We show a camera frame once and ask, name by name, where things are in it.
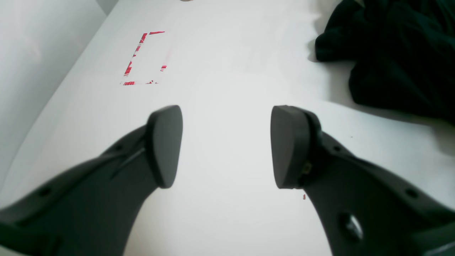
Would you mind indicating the red tape rectangle marking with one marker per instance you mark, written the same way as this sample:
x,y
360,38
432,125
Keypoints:
x,y
149,61

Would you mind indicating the black t-shirt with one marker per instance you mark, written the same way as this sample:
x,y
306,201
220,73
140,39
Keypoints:
x,y
404,53

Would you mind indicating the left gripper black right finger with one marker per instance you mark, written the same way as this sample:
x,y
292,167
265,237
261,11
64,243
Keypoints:
x,y
365,210

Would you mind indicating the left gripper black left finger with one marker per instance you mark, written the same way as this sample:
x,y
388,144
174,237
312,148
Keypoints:
x,y
90,209

